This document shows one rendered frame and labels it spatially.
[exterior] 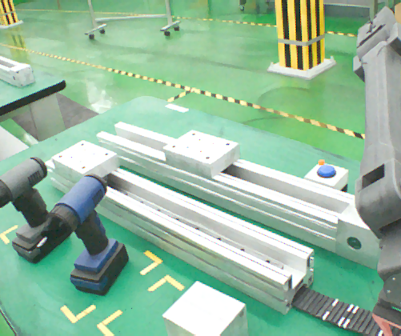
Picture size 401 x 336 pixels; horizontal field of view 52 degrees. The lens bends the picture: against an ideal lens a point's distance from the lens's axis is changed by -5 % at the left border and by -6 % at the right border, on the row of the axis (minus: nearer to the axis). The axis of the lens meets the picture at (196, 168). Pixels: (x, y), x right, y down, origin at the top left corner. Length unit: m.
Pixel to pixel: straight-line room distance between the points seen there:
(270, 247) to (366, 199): 0.30
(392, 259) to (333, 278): 0.35
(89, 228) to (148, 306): 0.19
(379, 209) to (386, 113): 0.17
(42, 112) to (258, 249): 1.76
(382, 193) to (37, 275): 0.75
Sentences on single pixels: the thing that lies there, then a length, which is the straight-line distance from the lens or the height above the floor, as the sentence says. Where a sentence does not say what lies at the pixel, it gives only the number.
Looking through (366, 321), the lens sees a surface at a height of 0.80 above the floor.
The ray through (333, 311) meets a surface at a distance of 0.81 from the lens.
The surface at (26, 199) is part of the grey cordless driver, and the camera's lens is 1.01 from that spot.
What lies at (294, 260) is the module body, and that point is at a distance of 0.81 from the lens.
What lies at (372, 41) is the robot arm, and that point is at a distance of 0.87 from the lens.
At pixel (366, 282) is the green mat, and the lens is 0.88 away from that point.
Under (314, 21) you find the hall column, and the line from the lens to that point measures 4.11.
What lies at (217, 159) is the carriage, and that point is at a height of 0.90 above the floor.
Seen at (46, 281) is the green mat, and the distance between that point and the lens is 1.00.
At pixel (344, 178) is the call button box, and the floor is 0.83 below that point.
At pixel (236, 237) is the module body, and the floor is 0.84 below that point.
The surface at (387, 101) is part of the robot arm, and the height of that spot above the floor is 1.13.
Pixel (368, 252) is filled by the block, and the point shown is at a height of 0.82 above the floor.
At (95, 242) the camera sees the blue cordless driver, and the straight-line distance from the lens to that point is 0.89.
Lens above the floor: 1.41
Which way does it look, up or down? 31 degrees down
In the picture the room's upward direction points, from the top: 9 degrees counter-clockwise
